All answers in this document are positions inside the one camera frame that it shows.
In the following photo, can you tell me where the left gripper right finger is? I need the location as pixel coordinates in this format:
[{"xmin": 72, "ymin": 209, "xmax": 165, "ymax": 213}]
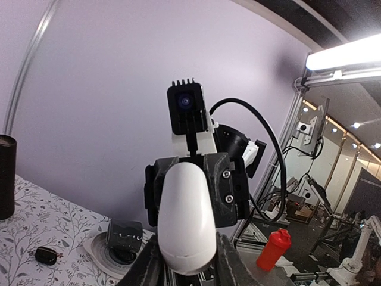
[{"xmin": 214, "ymin": 232, "xmax": 261, "ymax": 286}]

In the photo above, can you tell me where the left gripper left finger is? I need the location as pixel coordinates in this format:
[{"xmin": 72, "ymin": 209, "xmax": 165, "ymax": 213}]
[{"xmin": 117, "ymin": 235, "xmax": 165, "ymax": 286}]

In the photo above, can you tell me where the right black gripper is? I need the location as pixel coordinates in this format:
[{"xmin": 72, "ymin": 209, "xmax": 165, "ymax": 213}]
[{"xmin": 144, "ymin": 152, "xmax": 250, "ymax": 228}]

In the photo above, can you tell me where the white oval earbud case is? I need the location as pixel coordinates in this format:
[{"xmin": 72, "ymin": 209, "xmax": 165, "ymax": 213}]
[{"xmin": 157, "ymin": 162, "xmax": 217, "ymax": 276}]

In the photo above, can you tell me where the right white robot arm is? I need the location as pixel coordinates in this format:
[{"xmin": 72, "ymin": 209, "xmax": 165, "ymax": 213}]
[{"xmin": 144, "ymin": 125, "xmax": 266, "ymax": 228}]

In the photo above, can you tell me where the black small earbud case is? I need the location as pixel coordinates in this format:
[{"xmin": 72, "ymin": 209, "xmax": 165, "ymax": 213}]
[{"xmin": 35, "ymin": 247, "xmax": 57, "ymax": 266}]

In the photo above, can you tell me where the white ribbed plate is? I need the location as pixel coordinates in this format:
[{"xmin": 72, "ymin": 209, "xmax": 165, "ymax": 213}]
[{"xmin": 83, "ymin": 231, "xmax": 151, "ymax": 279}]

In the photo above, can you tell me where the dark grey mug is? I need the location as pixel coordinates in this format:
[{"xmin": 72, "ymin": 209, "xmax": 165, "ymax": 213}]
[{"xmin": 106, "ymin": 219, "xmax": 143, "ymax": 253}]

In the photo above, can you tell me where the orange bottle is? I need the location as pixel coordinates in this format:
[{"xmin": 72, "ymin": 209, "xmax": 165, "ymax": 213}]
[{"xmin": 257, "ymin": 228, "xmax": 291, "ymax": 271}]

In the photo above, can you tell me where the floral patterned table mat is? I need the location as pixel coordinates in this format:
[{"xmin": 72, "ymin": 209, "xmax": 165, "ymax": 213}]
[{"xmin": 1, "ymin": 176, "xmax": 119, "ymax": 285}]

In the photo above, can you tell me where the black vase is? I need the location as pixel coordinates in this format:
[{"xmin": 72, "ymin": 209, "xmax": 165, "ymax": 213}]
[{"xmin": 1, "ymin": 135, "xmax": 17, "ymax": 220}]

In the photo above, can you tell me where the right camera black cable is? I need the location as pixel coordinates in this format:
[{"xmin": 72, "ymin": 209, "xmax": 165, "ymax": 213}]
[{"xmin": 208, "ymin": 98, "xmax": 288, "ymax": 223}]

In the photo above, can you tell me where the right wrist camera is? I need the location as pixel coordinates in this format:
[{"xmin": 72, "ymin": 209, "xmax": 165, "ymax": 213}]
[{"xmin": 167, "ymin": 79, "xmax": 208, "ymax": 135}]

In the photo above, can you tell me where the right aluminium frame post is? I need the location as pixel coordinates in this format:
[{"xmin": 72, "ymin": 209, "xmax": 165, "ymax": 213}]
[{"xmin": 2, "ymin": 0, "xmax": 61, "ymax": 135}]

